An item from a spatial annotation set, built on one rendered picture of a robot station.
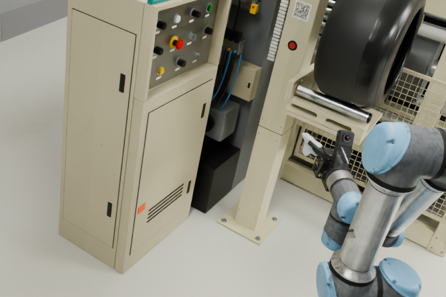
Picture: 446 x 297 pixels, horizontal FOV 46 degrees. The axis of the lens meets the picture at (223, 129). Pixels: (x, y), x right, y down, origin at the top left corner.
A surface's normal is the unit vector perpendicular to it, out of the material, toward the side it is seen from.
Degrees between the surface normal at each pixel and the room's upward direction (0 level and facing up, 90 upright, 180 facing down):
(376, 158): 82
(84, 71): 90
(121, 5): 90
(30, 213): 0
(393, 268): 8
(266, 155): 90
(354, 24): 64
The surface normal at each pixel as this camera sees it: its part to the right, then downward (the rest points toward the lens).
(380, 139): -0.95, -0.22
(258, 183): -0.50, 0.35
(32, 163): 0.18, -0.85
